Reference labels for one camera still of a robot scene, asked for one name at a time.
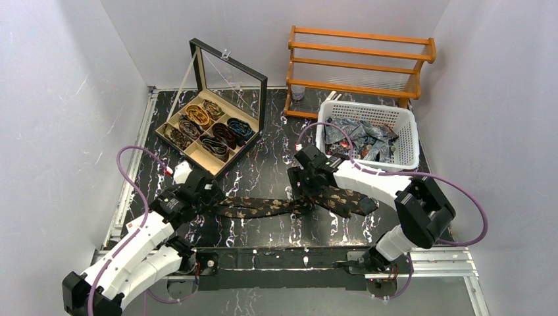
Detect black gold floral tie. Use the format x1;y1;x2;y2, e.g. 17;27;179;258
210;186;379;219

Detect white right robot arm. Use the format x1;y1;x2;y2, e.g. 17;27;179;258
290;144;455;269

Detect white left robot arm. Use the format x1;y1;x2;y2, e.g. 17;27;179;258
62;167;220;315

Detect grey ties in basket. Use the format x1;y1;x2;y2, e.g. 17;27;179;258
324;117;399;163

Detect grey striped rolled tie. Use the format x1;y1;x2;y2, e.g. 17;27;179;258
199;134;229;162

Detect olive patterned rolled tie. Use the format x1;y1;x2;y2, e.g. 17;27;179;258
163;123;191;150

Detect brown patterned rolled tie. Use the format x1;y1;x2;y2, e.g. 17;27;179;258
178;115;203;140

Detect dark red rolled tie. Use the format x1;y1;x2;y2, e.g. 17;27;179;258
211;122;237;149

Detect small clear plastic cup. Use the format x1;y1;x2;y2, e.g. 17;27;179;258
290;85;305;101

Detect blue black rolled tie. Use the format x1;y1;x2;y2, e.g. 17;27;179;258
227;118;255;146

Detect gold rolled tie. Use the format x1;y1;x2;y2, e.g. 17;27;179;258
185;104;213;129

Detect white plastic basket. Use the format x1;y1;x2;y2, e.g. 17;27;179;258
318;101;419;172

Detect brown rolled tie back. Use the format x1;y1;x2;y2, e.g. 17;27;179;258
202;99;224;121

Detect black tie storage box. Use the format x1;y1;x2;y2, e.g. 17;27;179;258
155;38;268;178

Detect orange wooden shoe rack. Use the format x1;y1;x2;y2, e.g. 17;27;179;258
284;26;437;119

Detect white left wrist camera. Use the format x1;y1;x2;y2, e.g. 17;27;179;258
173;161;193;184

